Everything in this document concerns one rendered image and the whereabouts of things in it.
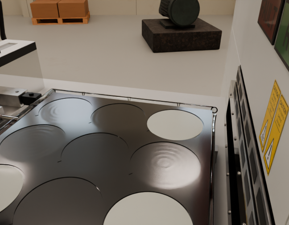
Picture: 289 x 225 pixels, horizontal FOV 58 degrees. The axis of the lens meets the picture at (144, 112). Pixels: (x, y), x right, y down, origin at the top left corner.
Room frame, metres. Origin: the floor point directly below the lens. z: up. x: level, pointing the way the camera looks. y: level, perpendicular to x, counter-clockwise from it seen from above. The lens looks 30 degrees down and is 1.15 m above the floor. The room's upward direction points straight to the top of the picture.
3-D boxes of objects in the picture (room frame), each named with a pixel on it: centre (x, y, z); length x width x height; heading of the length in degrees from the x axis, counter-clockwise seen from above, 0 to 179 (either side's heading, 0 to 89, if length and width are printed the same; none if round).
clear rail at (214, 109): (0.49, 0.03, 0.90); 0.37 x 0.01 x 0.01; 76
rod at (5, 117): (0.42, 0.26, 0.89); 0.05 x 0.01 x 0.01; 76
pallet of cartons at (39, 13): (5.96, 1.79, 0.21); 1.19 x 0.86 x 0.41; 90
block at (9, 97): (0.51, 0.30, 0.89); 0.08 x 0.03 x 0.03; 76
